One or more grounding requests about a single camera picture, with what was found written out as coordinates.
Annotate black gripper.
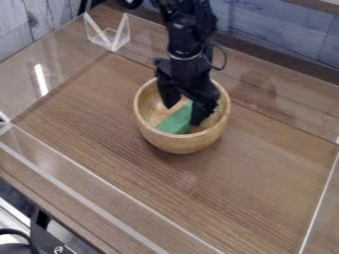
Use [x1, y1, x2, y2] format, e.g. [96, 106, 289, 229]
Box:
[153, 54, 220, 126]

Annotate clear acrylic enclosure wall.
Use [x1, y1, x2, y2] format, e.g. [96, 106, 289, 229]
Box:
[0, 119, 222, 254]

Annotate black table frame leg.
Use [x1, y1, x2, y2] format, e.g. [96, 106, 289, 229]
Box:
[30, 209, 89, 254]

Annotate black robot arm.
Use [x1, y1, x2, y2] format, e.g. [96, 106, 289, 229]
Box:
[152, 0, 220, 126]

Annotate wooden bowl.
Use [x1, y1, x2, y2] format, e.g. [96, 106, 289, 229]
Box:
[133, 78, 230, 154]

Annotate green rectangular stick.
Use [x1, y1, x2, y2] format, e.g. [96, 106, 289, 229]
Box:
[154, 101, 192, 134]

